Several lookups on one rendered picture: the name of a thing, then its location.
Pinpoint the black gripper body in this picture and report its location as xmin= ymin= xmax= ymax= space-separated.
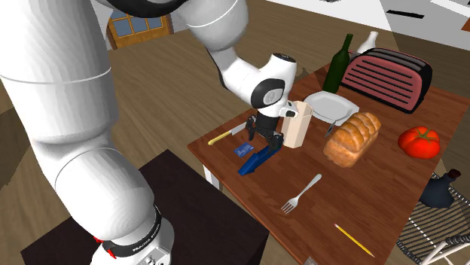
xmin=254 ymin=111 xmax=282 ymax=138

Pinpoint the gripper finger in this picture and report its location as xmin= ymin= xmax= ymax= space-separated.
xmin=266 ymin=131 xmax=285 ymax=152
xmin=245 ymin=114 xmax=259 ymax=142

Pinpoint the blue card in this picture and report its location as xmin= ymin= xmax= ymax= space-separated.
xmin=233 ymin=143 xmax=255 ymax=158

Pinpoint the beige carton box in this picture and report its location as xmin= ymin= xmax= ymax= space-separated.
xmin=281 ymin=101 xmax=314 ymax=150

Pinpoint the blue stapler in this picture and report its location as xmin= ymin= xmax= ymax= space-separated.
xmin=237 ymin=143 xmax=285 ymax=177

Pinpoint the silver fork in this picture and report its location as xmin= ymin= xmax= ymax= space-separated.
xmin=280 ymin=173 xmax=323 ymax=215

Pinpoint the white square plate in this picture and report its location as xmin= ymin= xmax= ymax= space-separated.
xmin=302 ymin=90 xmax=360 ymax=126

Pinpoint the brown bread loaf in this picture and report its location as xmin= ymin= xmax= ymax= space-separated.
xmin=322 ymin=111 xmax=383 ymax=169

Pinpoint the dark green glass bottle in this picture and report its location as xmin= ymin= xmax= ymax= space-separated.
xmin=322 ymin=33 xmax=355 ymax=95

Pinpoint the brown wooden table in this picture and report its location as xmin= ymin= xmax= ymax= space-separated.
xmin=186 ymin=62 xmax=470 ymax=265

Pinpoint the dark robot stand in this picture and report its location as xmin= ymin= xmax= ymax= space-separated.
xmin=20 ymin=148 xmax=271 ymax=265

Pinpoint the red black toaster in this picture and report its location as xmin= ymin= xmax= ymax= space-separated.
xmin=340 ymin=47 xmax=434 ymax=115

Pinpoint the yellow pencil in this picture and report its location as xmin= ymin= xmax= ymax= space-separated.
xmin=333 ymin=223 xmax=376 ymax=258

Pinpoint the white vase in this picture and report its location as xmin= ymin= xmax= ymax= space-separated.
xmin=355 ymin=30 xmax=380 ymax=56

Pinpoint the red tomato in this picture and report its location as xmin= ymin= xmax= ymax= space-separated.
xmin=397 ymin=126 xmax=441 ymax=160

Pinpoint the wooden door with window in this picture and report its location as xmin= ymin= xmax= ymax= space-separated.
xmin=105 ymin=8 xmax=175 ymax=50

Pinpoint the dark blue jug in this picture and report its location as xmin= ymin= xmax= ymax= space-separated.
xmin=419 ymin=168 xmax=462 ymax=209

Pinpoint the white woven seat chair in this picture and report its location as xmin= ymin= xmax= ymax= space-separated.
xmin=395 ymin=172 xmax=470 ymax=265

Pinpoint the yellow handled knife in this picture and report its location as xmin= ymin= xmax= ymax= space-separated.
xmin=207 ymin=122 xmax=248 ymax=147

